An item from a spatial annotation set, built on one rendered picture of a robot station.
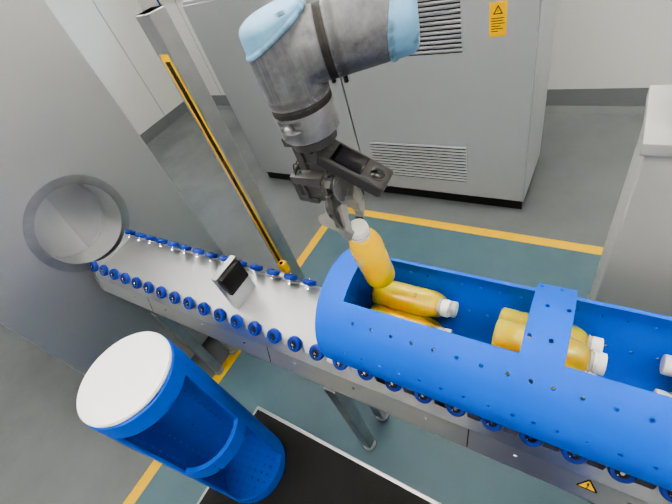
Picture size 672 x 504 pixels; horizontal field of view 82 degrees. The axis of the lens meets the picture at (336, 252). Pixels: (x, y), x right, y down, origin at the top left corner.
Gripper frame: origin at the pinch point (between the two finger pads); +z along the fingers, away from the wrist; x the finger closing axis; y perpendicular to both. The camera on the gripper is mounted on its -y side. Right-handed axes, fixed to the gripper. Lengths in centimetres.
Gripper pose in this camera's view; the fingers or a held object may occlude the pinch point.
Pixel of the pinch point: (357, 227)
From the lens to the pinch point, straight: 71.6
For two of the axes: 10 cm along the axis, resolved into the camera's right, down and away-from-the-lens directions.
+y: -8.4, -1.8, 5.1
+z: 2.9, 6.6, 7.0
